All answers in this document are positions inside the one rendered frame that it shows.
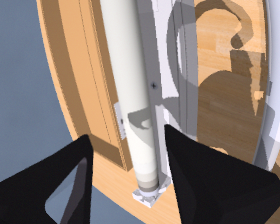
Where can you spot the grey tube with white end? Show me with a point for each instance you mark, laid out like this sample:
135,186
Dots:
268,144

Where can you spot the long brown cardboard carton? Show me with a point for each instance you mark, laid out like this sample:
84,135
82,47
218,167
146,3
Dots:
92,110

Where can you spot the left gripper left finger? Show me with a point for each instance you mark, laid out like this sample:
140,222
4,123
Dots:
23,195

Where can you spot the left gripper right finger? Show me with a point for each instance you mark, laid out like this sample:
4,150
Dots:
227,189

